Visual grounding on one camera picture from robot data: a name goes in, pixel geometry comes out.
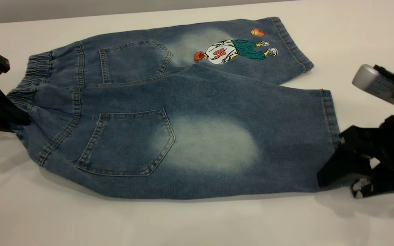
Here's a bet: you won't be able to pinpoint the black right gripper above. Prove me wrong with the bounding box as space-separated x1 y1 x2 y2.
317 109 394 199

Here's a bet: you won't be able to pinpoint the blue denim shorts with print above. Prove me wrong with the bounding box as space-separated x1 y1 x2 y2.
7 16 341 200

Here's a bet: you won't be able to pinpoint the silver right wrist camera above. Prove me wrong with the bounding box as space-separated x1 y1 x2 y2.
352 64 394 110

